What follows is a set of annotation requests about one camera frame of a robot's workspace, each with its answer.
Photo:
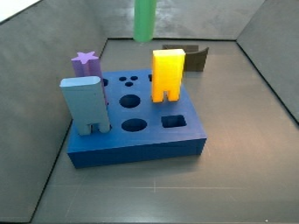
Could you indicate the green oval cylinder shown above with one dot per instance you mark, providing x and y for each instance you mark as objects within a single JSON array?
[{"x": 144, "y": 20}]

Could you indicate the light blue oval peg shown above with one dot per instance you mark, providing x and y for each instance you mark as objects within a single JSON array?
[{"x": 86, "y": 100}]

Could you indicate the black curved cradle fixture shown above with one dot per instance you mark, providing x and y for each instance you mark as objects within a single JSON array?
[{"x": 195, "y": 56}]

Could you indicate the blue shape sorter block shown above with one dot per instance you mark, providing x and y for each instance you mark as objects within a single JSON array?
[{"x": 147, "y": 130}]

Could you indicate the yellow rectangular peg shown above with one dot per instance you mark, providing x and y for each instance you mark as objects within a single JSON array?
[{"x": 167, "y": 74}]

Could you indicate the purple star peg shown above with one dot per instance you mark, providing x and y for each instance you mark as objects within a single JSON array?
[{"x": 87, "y": 66}]

